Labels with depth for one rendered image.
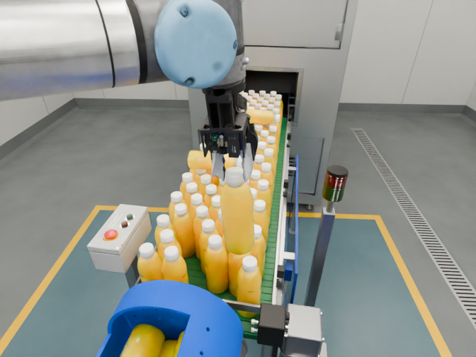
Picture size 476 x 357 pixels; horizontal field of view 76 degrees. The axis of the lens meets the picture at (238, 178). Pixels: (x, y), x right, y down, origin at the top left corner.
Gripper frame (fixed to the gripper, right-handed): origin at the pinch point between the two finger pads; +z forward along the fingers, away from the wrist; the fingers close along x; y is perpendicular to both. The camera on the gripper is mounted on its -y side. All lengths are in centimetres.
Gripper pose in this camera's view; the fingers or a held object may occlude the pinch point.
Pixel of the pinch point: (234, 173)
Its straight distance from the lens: 62.2
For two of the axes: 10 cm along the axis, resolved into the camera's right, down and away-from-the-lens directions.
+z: 0.7, 8.0, 6.0
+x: 9.9, 0.3, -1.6
